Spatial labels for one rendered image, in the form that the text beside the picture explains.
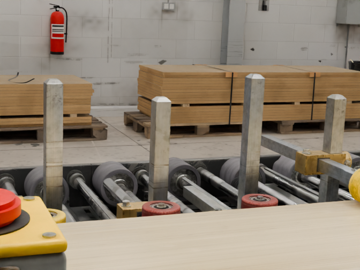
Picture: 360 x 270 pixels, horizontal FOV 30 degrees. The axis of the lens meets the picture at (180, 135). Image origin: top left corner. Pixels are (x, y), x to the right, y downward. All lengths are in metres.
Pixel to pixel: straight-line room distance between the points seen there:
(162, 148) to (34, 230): 1.20
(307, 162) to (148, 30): 6.29
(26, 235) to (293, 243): 0.99
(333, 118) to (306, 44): 7.10
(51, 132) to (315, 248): 0.59
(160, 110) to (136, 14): 6.35
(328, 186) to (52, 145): 0.70
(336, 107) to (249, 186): 0.29
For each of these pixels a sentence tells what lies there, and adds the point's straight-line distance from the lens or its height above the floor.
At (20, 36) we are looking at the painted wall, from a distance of 7.53.
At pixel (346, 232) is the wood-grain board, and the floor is 0.90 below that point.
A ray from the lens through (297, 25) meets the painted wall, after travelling 8.68.
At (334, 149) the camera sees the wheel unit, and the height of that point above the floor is 0.98.
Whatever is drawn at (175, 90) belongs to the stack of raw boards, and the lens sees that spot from 6.63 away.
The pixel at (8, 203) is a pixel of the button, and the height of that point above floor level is 1.23.
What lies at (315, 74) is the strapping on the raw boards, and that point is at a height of 0.64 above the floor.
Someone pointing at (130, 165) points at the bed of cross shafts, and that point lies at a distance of 2.05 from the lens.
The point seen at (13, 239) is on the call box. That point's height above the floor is 1.22.
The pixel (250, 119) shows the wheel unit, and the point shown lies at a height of 1.06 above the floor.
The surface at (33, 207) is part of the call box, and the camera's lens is 0.34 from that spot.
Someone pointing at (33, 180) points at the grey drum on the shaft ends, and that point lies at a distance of 1.86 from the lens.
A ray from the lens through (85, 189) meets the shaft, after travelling 1.84.
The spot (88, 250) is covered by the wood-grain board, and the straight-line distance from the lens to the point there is 1.17.
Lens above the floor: 1.32
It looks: 11 degrees down
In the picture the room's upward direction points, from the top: 2 degrees clockwise
